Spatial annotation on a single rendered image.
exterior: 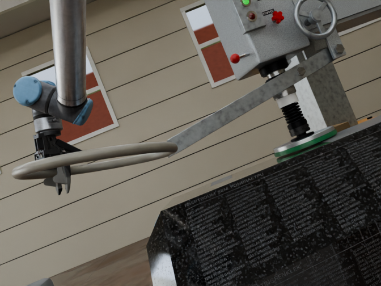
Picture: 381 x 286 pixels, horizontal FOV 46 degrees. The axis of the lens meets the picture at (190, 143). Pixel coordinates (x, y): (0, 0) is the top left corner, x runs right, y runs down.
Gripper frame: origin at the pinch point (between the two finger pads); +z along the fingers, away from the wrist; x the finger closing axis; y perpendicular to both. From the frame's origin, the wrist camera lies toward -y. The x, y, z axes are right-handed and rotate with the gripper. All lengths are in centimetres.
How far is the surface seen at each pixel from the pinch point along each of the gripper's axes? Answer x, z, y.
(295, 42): 66, -33, -53
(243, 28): 58, -39, -37
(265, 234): 66, 21, -19
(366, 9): 79, -42, -79
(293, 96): 59, -17, -56
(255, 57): 58, -30, -41
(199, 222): 48, 16, -13
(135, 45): -434, -230, -400
